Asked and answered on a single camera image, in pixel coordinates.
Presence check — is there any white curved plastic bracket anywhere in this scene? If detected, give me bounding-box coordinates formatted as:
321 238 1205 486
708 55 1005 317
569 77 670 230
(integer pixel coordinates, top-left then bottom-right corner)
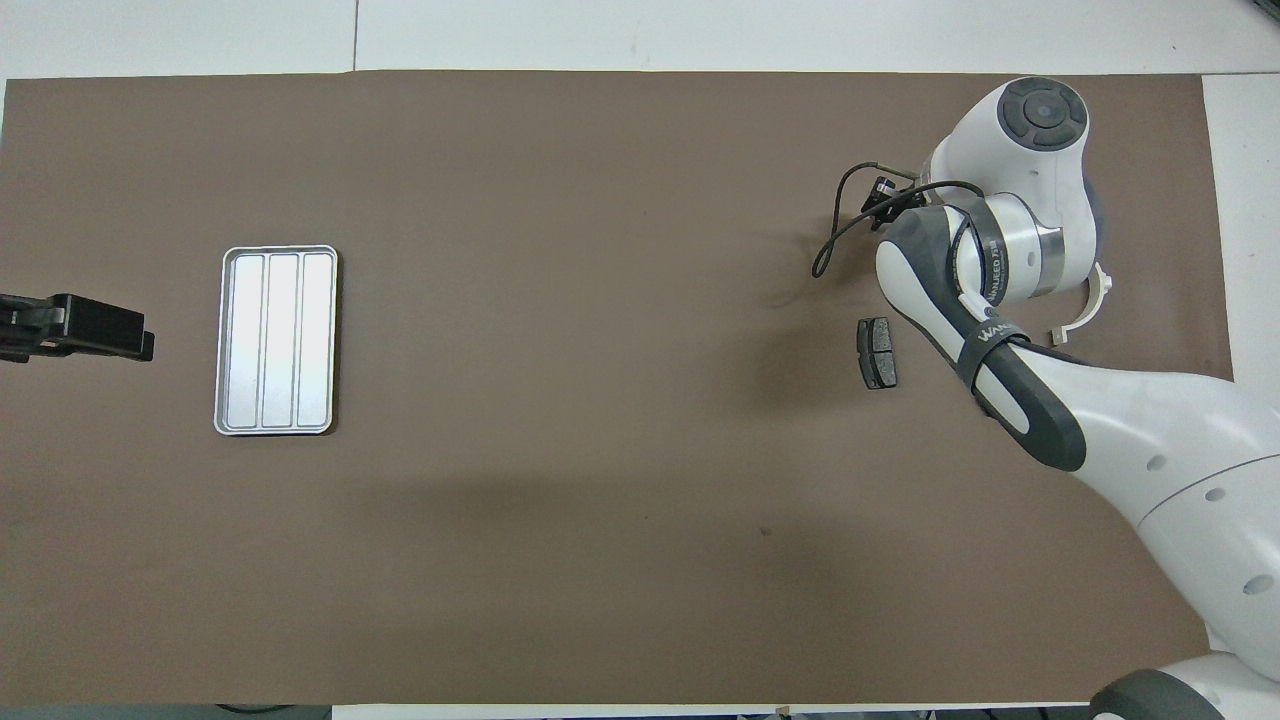
1046 260 1114 348

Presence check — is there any brown table mat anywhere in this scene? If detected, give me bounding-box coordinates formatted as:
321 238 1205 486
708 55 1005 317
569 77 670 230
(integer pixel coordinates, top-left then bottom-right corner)
0 70 1271 706

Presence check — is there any short dark brake pad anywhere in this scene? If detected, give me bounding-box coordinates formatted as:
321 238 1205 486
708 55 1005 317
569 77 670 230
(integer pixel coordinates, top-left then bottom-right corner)
856 317 899 391

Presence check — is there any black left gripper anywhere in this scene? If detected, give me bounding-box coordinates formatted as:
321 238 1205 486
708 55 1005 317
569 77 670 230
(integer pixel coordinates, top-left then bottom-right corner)
0 293 156 363

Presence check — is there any silver metal tray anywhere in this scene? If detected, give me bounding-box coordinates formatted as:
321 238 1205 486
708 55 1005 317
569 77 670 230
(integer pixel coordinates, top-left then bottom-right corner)
213 244 340 437

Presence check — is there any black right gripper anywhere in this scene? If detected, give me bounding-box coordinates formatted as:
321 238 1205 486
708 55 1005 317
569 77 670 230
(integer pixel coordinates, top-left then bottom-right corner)
862 176 931 229

